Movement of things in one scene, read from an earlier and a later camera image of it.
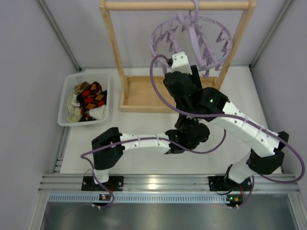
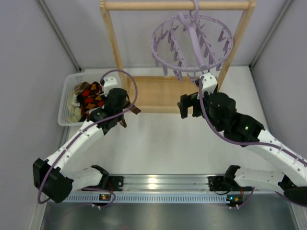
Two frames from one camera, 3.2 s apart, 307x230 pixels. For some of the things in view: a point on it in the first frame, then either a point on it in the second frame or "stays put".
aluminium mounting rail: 273,183 stays put
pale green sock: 75,114 stays put
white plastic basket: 70,80 stays put
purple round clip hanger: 208,42 stays put
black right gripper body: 195,72 -> 194,105
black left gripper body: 182,122 -> 125,111
